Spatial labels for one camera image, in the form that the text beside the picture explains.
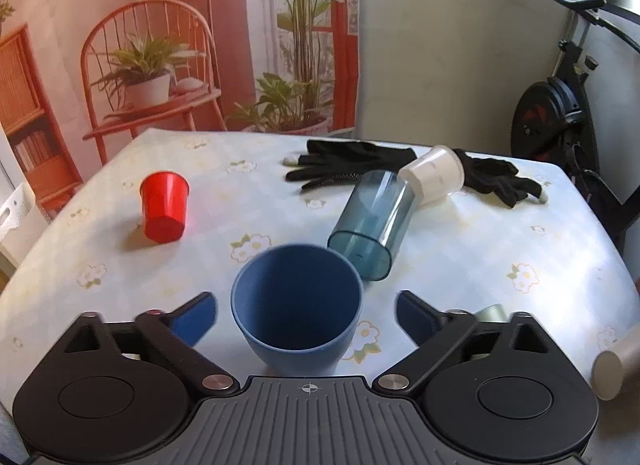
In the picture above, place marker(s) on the clear blue-tinted cup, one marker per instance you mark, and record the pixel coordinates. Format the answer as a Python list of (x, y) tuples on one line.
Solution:
[(375, 215)]

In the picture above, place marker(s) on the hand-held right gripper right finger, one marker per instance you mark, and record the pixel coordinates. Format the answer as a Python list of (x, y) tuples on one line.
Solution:
[(414, 319)]

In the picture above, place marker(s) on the black glove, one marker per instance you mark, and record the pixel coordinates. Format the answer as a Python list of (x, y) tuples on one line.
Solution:
[(492, 179), (350, 157)]

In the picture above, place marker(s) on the floral tablecloth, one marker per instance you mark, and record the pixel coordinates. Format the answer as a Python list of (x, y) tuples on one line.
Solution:
[(240, 200)]

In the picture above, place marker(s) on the blue cup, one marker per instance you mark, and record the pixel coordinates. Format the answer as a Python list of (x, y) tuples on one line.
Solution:
[(295, 345)]

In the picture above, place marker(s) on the white cup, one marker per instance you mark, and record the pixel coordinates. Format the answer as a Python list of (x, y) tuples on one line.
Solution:
[(435, 175)]

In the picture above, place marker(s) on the red cup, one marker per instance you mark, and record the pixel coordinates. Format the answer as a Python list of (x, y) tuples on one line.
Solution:
[(165, 205)]

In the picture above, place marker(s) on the beige cup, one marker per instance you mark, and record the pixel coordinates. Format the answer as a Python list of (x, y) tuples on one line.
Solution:
[(617, 365)]

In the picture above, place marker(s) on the black exercise bike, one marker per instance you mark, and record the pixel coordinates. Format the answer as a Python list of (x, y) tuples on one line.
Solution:
[(550, 110)]

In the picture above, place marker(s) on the white plastic chair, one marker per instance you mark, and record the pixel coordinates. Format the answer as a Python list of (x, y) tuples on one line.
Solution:
[(20, 230)]

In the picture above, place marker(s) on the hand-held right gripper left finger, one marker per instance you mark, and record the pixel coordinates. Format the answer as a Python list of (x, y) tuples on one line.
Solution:
[(196, 319)]

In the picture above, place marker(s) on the pale green cup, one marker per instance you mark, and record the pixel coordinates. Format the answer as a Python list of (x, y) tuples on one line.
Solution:
[(490, 314)]

